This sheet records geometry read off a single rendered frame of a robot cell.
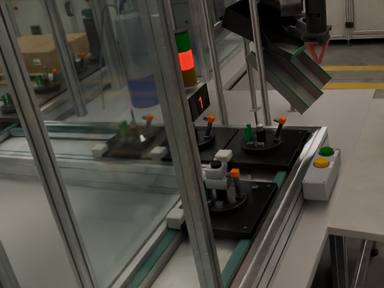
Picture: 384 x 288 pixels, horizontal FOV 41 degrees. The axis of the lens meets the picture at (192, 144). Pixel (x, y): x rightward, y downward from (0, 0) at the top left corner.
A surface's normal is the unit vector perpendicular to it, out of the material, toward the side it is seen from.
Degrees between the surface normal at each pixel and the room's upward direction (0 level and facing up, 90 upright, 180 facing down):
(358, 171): 0
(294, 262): 0
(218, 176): 90
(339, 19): 90
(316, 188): 90
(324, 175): 0
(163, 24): 90
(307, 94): 45
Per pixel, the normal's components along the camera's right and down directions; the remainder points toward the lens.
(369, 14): -0.47, 0.46
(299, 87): 0.45, -0.54
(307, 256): -0.18, -0.89
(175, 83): 0.90, 0.04
